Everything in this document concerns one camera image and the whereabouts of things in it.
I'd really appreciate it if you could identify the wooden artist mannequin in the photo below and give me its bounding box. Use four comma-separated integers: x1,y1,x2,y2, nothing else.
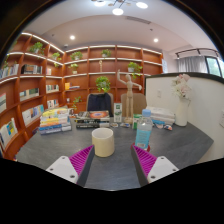
116,69,143,125

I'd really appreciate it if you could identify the ceiling air vent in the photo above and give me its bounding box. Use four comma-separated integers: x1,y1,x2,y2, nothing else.
125,15,153,25

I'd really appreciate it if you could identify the stack of dark books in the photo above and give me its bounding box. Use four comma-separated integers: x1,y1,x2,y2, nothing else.
73,110,111,130

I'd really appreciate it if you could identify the wooden wall shelf unit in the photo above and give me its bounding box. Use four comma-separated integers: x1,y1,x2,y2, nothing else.
0,31,164,161

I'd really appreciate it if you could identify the stack of colourful books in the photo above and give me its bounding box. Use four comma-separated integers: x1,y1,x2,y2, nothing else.
38,107,73,136

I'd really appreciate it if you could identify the green and white carton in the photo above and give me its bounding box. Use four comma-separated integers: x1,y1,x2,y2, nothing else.
113,102,123,124

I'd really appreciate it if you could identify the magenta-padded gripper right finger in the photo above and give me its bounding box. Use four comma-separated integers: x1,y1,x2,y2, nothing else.
130,143,180,187

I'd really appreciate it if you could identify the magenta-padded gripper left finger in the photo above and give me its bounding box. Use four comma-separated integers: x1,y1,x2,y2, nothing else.
45,144,96,187

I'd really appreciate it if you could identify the clear blue-capped water bottle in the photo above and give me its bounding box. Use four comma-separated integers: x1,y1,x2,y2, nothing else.
134,108,154,151

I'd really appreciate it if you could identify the branched ceiling lamp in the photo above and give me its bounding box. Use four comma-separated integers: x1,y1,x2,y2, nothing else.
91,0,149,17

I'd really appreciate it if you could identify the stack of white books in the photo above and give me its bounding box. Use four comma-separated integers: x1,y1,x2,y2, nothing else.
146,105,177,126

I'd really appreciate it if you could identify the grey curtain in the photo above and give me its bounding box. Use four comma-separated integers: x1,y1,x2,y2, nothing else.
177,55,209,74

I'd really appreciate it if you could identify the white vase with flowers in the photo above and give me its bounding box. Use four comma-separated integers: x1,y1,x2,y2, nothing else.
170,73,193,128

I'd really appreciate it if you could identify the small green box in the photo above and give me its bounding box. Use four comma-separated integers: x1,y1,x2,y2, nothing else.
132,113,143,130

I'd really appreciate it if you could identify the cream cylindrical cup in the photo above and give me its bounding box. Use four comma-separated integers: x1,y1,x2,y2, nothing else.
91,127,116,158

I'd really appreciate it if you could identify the chair with dark jacket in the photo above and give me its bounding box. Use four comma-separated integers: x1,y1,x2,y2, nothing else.
86,92,114,117

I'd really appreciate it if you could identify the dark-framed window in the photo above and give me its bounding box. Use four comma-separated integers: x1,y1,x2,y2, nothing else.
204,55,224,78

